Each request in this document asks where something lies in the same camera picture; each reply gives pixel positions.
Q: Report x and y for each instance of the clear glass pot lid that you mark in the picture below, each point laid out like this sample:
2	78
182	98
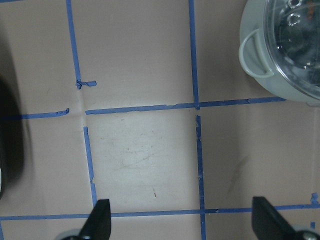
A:
292	35

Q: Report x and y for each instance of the black rice cooker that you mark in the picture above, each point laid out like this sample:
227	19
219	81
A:
12	153

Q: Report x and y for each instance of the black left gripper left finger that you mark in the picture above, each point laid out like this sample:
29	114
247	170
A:
98	223

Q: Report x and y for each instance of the pale green electric pot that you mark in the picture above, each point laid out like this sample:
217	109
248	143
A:
255	59

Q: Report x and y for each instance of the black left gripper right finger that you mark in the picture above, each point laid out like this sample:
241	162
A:
268	224

